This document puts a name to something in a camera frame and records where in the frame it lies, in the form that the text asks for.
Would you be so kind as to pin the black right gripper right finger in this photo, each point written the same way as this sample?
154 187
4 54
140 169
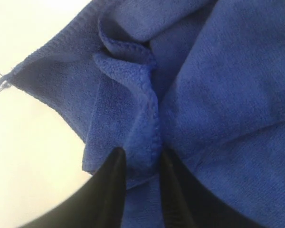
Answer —
186 203

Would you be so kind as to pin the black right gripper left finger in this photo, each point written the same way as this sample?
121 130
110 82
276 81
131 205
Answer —
99 203

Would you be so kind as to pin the blue towel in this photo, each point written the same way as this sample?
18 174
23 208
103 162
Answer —
201 80

